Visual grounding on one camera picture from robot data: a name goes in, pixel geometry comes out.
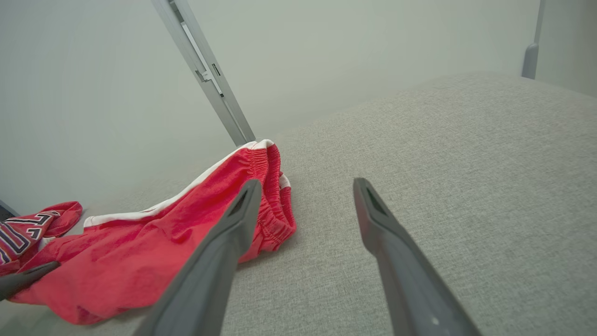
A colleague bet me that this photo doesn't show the grey metal partition post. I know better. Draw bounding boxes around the grey metal partition post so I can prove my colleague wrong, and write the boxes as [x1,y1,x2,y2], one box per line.
[521,0,547,80]
[150,0,257,148]

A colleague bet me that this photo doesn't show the red basketball jersey number 23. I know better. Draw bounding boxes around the red basketball jersey number 23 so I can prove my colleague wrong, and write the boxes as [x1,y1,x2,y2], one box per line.
[0,201,83,277]

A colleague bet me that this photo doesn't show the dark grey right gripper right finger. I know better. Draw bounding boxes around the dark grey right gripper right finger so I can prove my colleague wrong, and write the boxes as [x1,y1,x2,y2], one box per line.
[353,177,482,336]

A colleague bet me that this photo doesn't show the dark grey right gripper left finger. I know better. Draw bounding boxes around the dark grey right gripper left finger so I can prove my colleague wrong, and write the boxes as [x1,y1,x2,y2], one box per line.
[133,179,263,336]

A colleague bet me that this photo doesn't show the red shorts with white stripes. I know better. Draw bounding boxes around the red shorts with white stripes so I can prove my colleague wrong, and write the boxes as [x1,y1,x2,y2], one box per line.
[9,139,298,326]

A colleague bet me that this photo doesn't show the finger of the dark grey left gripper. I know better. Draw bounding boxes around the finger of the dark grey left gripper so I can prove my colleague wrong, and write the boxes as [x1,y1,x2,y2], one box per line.
[0,261,61,302]

